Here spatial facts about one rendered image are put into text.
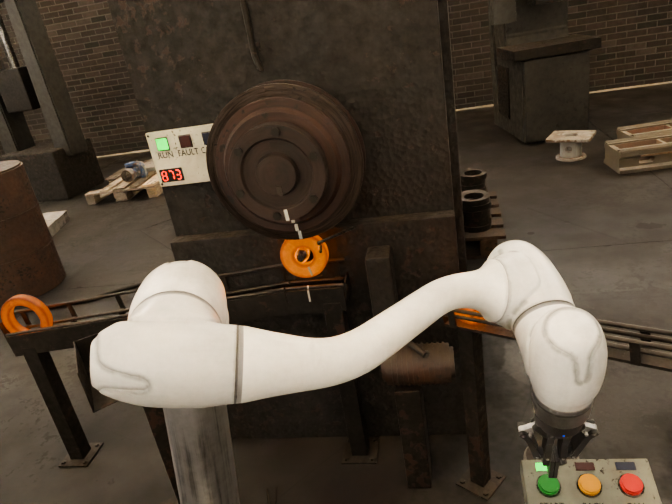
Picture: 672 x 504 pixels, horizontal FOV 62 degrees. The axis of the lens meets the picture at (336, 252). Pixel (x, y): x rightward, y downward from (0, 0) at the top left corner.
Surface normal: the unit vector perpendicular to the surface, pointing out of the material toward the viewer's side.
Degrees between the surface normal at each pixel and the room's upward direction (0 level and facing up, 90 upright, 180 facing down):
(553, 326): 29
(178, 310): 16
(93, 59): 90
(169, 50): 90
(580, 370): 101
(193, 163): 90
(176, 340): 33
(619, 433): 0
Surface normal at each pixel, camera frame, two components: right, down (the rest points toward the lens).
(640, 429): -0.15, -0.91
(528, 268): 0.01, -0.72
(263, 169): -0.14, 0.42
